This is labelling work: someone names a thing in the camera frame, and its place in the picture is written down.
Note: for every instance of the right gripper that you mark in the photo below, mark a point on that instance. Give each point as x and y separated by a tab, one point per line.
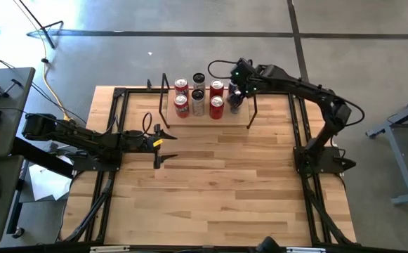
245	77

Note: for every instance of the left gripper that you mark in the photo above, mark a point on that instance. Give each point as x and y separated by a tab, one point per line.
140	142

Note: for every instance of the blue silver energy drink can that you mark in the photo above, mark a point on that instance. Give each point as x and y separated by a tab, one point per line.
235	109
231	86

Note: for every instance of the plain red soda can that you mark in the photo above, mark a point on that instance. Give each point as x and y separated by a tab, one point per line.
216	86
216	110

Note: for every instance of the tall white Celsius can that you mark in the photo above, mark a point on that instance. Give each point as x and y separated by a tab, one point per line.
198	107
199	85

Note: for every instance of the red Fanta soda can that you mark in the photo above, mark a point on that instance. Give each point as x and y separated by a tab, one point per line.
182	84
182	109

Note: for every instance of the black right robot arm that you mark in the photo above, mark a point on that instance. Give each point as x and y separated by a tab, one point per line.
305	91

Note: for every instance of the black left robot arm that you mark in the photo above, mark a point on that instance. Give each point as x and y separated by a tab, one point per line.
84	138

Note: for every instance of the yellow tape tag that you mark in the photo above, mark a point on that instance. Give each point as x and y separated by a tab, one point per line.
158	142

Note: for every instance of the white mounting plate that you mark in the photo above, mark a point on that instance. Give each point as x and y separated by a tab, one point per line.
109	249
305	250

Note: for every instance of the white paper sheet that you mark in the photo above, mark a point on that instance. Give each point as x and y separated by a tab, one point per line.
47	184

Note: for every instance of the black desk support beam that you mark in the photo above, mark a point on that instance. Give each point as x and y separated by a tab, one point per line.
38	156

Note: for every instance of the black tripod stand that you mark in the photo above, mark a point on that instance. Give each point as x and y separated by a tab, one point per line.
51	43

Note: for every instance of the grey desk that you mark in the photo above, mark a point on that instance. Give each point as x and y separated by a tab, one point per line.
14	105
0	218

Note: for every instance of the black caster wheel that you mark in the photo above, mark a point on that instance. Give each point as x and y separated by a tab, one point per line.
18	232

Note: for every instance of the workbench with blue-grey legs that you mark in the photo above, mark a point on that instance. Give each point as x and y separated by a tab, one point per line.
401	165

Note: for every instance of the black aluminium rig frame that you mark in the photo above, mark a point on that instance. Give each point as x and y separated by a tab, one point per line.
118	92

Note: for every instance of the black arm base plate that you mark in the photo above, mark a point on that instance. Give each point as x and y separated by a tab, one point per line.
95	167
333	160

